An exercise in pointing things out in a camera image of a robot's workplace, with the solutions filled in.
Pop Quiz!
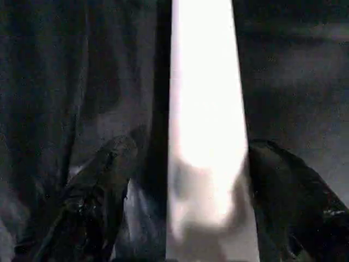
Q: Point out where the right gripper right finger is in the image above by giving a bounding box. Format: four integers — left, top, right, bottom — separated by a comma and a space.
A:
247, 138, 349, 262

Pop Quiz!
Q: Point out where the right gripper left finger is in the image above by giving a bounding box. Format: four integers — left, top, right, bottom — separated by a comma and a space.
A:
34, 134, 139, 262

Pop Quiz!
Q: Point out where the white plastic table leg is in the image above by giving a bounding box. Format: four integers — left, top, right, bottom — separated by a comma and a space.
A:
166, 0, 260, 262

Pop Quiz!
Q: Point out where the black shiny mat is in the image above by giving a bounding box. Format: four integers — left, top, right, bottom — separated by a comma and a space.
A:
0, 0, 349, 262

